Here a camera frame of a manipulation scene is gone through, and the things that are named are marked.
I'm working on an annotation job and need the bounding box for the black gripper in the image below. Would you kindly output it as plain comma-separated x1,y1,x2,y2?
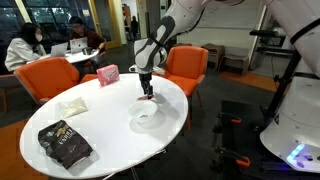
138,72,155,100

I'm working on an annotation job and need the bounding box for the red marker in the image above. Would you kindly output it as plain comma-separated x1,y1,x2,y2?
137,94,156,102

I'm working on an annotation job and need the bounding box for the white bowl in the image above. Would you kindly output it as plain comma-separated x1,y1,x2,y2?
127,99,159,125

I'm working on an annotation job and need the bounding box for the pink tissue box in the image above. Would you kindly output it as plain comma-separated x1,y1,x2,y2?
96,64,121,88

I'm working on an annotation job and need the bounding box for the orange chair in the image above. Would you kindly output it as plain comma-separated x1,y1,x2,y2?
13,56,100,106
160,45,210,133

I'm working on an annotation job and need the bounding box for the round white table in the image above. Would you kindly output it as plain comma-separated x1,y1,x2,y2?
19,73,190,180

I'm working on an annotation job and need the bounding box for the standing person in dark clothes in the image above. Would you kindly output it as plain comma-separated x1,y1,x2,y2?
130,15,140,41

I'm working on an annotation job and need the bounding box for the black mug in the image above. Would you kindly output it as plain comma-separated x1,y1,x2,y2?
82,46,94,56

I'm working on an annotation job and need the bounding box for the wooden stool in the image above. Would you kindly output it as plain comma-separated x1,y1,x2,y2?
218,53,250,76
200,42,226,71

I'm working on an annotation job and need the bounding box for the white plastic packet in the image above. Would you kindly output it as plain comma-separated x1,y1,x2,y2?
57,96,89,120

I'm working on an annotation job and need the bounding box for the white office table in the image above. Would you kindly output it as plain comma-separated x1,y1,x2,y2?
25,49,100,65

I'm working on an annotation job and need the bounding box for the person in dark red top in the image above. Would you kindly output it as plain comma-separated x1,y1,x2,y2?
68,15,108,64

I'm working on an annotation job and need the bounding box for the silver laptop with logo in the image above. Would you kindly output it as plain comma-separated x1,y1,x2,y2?
69,36,89,55

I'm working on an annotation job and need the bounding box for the black orange clamp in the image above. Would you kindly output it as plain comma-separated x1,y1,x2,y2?
216,112,243,126
213,147,252,169

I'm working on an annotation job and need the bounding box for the black coffee bag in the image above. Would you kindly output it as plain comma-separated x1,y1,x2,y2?
37,119,94,170

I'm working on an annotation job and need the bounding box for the person in white hoodie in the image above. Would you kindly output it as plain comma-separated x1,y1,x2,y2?
4,22,48,73

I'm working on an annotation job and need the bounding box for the grey wrist camera bar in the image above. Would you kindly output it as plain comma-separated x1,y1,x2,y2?
128,64,166,77

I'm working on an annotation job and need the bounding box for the black stereo camera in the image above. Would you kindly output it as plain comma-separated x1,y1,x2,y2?
249,29,280,38

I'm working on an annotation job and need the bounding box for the black camera stand pole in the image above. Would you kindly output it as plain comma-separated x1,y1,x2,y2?
263,49,303,125

